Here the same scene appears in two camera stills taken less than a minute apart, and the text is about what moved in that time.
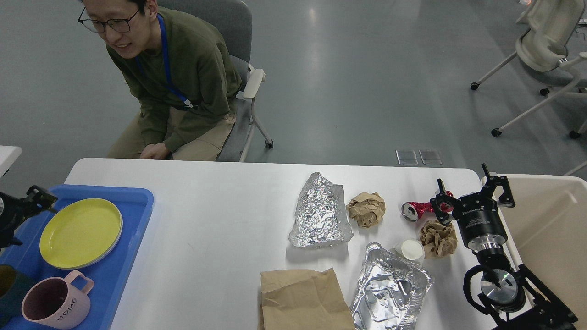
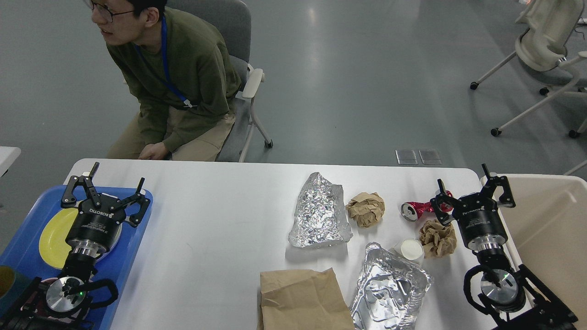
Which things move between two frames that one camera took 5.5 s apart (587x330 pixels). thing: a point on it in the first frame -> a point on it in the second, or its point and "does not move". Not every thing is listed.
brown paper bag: [303, 299] does not move
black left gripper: [17, 211] -> [97, 225]
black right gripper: [482, 224] does not move
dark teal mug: [13, 287] does not move
